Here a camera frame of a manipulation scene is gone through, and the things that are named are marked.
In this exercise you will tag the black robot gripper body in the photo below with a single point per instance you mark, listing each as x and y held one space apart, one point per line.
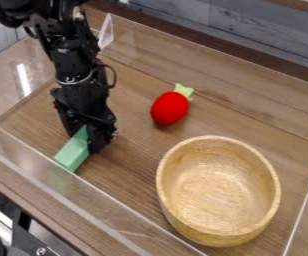
89 98

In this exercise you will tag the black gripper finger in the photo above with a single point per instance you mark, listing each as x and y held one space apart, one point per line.
101 134
69 115

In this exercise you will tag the green rectangular block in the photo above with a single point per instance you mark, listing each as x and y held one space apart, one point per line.
74 152

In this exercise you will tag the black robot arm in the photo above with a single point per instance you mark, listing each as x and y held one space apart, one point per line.
58 24

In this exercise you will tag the light wooden bowl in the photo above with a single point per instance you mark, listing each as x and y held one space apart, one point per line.
219 190

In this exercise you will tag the red plush strawberry toy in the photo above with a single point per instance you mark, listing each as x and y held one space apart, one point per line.
171 106

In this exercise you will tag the clear acrylic corner bracket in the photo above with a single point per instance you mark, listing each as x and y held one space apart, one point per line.
105 34

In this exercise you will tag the clear acrylic wall panel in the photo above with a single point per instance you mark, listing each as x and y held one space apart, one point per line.
88 218

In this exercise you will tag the black metal table frame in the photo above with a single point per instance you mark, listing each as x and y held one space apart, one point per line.
24 240

